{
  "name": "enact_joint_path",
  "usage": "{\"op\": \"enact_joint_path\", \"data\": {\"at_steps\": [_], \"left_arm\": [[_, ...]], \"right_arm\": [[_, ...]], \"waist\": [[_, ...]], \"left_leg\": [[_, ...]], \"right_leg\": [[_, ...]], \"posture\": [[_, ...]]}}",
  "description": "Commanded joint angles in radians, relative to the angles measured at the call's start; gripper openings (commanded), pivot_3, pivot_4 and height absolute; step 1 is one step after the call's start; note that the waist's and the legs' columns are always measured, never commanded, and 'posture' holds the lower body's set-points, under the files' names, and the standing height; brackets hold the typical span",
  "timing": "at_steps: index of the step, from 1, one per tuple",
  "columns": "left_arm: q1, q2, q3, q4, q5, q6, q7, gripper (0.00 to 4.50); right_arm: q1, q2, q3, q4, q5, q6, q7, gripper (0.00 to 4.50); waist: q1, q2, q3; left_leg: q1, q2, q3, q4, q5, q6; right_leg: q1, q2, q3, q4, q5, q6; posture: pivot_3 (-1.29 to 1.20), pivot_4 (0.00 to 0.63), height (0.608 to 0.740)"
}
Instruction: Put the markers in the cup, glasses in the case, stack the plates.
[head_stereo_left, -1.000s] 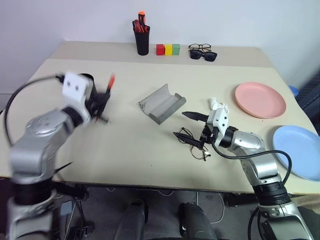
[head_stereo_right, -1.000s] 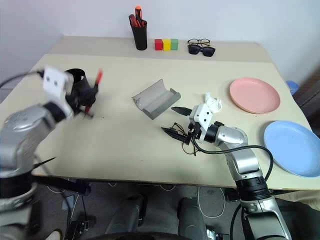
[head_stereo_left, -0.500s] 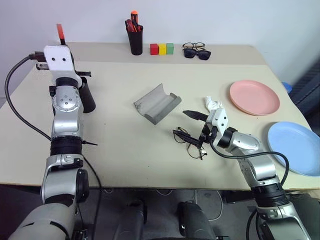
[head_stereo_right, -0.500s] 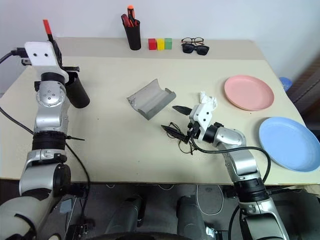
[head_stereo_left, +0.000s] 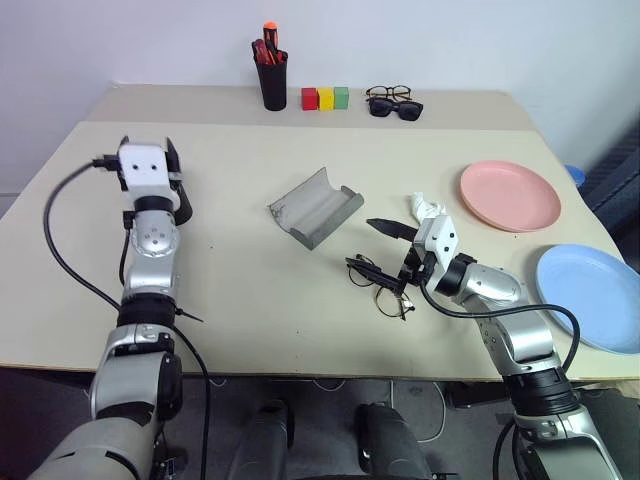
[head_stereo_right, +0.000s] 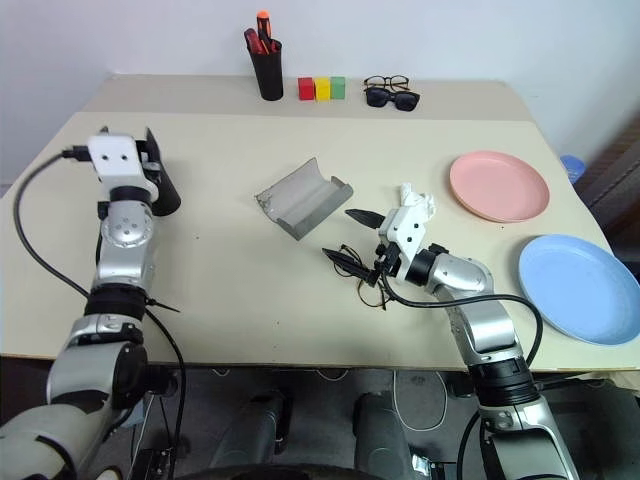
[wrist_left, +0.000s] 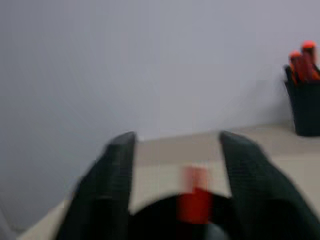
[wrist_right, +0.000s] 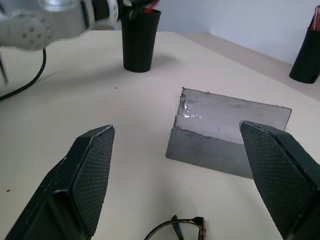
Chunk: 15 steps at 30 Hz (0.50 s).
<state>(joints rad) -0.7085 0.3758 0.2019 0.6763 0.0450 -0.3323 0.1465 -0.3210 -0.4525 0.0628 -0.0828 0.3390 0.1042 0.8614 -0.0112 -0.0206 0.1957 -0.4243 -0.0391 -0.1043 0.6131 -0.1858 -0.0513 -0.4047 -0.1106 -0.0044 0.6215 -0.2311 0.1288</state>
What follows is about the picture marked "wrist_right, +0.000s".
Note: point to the tortoiseshell eyeglasses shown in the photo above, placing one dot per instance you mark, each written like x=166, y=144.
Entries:
x=190, y=222

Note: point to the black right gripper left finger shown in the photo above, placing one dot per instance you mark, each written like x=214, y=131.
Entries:
x=75, y=185

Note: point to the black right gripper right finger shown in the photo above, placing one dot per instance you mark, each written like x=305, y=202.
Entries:
x=282, y=175

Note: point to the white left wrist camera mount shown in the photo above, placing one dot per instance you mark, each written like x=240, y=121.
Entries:
x=113, y=11

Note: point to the red marker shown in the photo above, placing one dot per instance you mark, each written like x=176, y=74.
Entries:
x=315, y=18

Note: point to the black plastic cup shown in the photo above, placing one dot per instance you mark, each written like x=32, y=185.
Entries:
x=138, y=40
x=306, y=57

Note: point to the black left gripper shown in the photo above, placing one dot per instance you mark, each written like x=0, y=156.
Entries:
x=130, y=6

